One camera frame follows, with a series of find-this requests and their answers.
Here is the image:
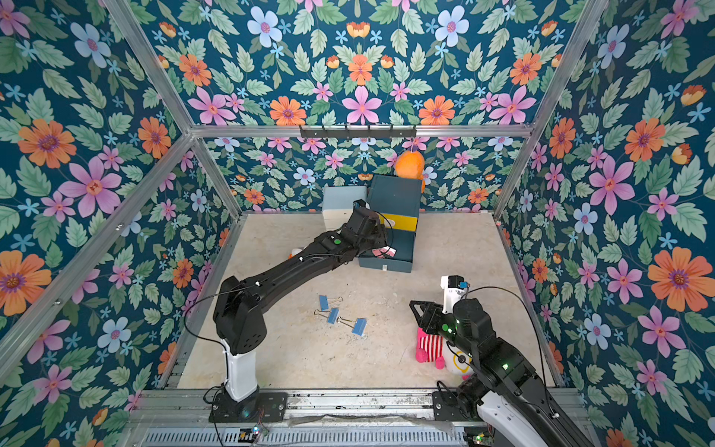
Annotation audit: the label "pink binder clip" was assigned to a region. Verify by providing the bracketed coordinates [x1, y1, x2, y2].
[372, 246, 397, 259]

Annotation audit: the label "dark teal drawer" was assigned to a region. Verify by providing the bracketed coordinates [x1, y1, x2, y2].
[359, 228, 416, 273]

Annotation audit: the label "blue binder clip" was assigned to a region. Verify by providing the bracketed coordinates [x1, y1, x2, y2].
[314, 307, 340, 325]
[337, 318, 367, 337]
[318, 295, 344, 312]

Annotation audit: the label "yellow top drawer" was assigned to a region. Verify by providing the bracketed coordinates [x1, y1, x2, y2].
[381, 213, 419, 233]

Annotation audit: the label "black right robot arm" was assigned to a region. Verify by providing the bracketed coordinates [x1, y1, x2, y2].
[410, 299, 592, 446]

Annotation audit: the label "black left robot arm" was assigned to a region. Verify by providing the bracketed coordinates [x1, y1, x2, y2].
[212, 200, 387, 403]

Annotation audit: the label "dark teal drawer cabinet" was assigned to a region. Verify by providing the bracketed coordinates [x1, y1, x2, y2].
[371, 175, 424, 264]

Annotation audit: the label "light blue white mini drawers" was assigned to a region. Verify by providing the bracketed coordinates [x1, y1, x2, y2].
[321, 186, 368, 230]

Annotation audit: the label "pink striped plush doll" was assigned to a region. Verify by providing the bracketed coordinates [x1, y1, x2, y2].
[415, 329, 472, 376]

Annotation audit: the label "orange plush ball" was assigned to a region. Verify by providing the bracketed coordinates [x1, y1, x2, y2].
[395, 151, 425, 181]

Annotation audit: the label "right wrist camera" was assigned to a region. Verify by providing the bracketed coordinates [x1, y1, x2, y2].
[441, 275, 469, 314]

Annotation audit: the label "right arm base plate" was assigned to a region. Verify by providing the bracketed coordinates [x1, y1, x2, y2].
[431, 390, 481, 422]

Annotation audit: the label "black hook rail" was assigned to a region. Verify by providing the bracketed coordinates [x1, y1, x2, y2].
[299, 125, 417, 140]

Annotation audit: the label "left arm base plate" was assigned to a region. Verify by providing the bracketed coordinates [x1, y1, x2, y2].
[209, 391, 288, 424]

